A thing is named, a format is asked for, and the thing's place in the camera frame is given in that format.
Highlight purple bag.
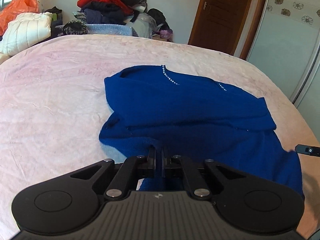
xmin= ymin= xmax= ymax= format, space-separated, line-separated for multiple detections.
xmin=159 ymin=29 xmax=174 ymax=41

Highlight dark mottled fuzzy cloth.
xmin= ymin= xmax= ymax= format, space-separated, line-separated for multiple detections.
xmin=62 ymin=20 xmax=88 ymax=36

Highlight orange plastic bag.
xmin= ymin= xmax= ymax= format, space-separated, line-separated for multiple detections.
xmin=0 ymin=0 xmax=40 ymax=36

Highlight grey plastic bag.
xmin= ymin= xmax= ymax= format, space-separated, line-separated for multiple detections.
xmin=130 ymin=12 xmax=158 ymax=39

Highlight pink plush blanket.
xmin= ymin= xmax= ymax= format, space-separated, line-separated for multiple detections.
xmin=0 ymin=34 xmax=320 ymax=240

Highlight black bag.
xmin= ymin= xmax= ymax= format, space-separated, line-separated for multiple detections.
xmin=147 ymin=8 xmax=170 ymax=32

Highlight blue beaded sweater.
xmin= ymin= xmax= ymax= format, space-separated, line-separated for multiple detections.
xmin=98 ymin=65 xmax=305 ymax=198

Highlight white puffer jacket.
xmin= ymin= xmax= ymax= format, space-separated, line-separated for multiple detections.
xmin=0 ymin=12 xmax=53 ymax=57

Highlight dark navy jacket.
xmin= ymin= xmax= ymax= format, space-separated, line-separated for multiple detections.
xmin=81 ymin=1 xmax=128 ymax=26

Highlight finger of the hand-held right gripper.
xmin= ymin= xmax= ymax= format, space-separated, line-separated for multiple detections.
xmin=295 ymin=144 xmax=320 ymax=158

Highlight black white checked cloth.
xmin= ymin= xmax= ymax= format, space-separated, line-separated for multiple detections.
xmin=72 ymin=11 xmax=87 ymax=22

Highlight white wardrobe sliding door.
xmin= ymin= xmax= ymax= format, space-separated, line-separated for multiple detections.
xmin=246 ymin=0 xmax=320 ymax=108

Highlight brown wooden door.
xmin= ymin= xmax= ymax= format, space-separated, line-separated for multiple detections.
xmin=187 ymin=0 xmax=272 ymax=60

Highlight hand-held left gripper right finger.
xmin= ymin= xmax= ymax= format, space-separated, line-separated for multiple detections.
xmin=162 ymin=146 xmax=248 ymax=200

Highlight light blue knit blanket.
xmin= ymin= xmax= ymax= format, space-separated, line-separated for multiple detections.
xmin=86 ymin=23 xmax=138 ymax=37

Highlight green and black item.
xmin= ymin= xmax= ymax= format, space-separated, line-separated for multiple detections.
xmin=45 ymin=6 xmax=63 ymax=22

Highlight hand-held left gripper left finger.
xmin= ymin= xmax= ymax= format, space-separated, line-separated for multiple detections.
xmin=70 ymin=146 xmax=158 ymax=200

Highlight black garment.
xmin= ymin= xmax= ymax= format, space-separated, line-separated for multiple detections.
xmin=121 ymin=0 xmax=148 ymax=12

